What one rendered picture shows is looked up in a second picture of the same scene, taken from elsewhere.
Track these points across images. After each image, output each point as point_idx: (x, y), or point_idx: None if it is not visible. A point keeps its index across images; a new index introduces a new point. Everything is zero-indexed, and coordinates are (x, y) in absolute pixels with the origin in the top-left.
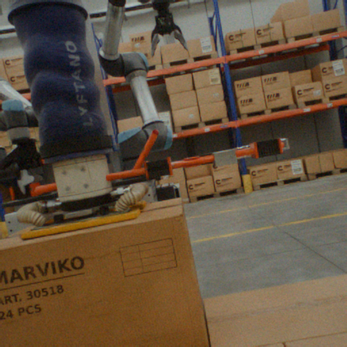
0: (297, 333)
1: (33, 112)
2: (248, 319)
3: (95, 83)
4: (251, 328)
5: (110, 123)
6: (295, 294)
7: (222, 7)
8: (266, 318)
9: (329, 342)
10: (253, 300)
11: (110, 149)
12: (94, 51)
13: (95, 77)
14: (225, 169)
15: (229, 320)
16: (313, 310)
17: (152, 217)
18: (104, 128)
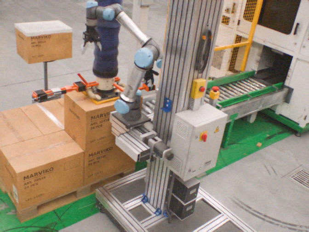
0: (40, 138)
1: (157, 58)
2: (58, 142)
3: (96, 50)
4: (55, 138)
5: (177, 94)
6: (43, 155)
7: None
8: (52, 143)
9: (30, 136)
10: (60, 151)
11: (94, 73)
12: (182, 38)
13: (163, 55)
14: None
15: (65, 141)
16: (36, 147)
17: (74, 91)
18: (93, 66)
